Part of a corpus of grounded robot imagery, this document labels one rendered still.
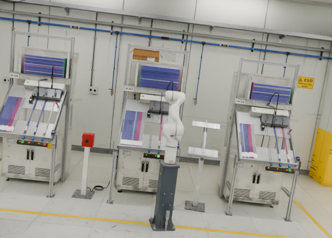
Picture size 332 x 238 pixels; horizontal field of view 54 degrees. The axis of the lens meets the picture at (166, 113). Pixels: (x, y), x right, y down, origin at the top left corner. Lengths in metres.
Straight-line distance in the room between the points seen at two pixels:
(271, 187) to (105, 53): 3.37
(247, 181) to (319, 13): 3.27
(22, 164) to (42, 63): 1.30
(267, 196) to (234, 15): 3.00
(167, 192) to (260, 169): 1.46
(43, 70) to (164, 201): 2.21
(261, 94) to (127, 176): 2.01
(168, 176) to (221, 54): 2.92
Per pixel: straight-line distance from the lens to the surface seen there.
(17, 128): 4.18
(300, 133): 6.34
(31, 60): 4.44
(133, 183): 4.32
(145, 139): 3.91
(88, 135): 4.01
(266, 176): 4.50
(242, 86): 4.50
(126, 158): 4.22
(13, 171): 4.63
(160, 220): 3.62
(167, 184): 3.46
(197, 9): 5.76
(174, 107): 3.43
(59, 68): 4.34
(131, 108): 4.16
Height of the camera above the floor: 1.75
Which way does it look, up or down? 9 degrees down
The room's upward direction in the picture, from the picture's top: 7 degrees clockwise
